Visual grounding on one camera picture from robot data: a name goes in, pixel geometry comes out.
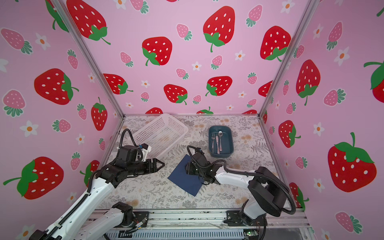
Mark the dark blue paper napkin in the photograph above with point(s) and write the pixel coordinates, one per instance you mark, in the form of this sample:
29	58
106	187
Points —
189	183

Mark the teal plastic tray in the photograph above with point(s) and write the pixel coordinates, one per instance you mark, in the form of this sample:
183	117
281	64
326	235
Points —
227	141

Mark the white perforated plastic basket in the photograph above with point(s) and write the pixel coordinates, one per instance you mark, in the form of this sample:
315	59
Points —
162	134

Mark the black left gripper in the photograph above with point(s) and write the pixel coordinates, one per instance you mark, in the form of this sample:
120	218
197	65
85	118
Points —
149	161

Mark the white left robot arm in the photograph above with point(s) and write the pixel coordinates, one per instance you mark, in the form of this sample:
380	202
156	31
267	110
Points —
70	226

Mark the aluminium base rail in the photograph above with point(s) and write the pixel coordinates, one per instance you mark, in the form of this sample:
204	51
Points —
214	224

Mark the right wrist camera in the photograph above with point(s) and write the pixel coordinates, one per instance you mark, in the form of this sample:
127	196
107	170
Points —
200	159

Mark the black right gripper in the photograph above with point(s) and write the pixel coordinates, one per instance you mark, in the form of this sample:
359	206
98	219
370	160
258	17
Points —
188	168

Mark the silver fork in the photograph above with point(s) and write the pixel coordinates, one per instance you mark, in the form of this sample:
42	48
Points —
213	139

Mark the silver spoon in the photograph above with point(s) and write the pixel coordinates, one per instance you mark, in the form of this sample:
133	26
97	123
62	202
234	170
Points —
220	134

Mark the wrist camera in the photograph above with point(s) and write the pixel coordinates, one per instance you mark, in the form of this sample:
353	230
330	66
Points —
146	149
200	159

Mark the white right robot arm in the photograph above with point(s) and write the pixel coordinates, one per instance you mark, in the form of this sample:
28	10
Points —
271	196

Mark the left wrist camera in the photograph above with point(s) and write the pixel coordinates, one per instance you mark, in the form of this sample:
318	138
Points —
146	149

